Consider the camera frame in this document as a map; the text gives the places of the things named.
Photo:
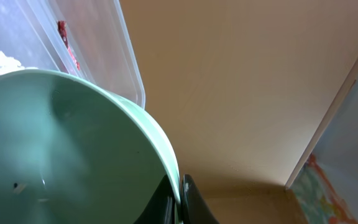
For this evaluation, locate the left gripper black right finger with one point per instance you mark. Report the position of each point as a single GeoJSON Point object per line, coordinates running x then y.
{"type": "Point", "coordinates": [194, 209]}

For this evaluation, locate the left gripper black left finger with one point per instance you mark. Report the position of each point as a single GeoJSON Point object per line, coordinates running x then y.
{"type": "Point", "coordinates": [161, 206]}

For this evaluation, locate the green bowl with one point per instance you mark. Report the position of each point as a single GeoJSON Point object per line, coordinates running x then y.
{"type": "Point", "coordinates": [71, 152]}

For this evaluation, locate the red snack wrapper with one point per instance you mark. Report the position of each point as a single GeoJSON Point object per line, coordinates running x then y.
{"type": "Point", "coordinates": [61, 26]}

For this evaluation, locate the white tissue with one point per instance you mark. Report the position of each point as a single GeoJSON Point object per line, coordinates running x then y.
{"type": "Point", "coordinates": [10, 64]}

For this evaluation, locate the clear plastic waste bin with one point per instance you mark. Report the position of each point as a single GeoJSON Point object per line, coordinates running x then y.
{"type": "Point", "coordinates": [97, 35]}

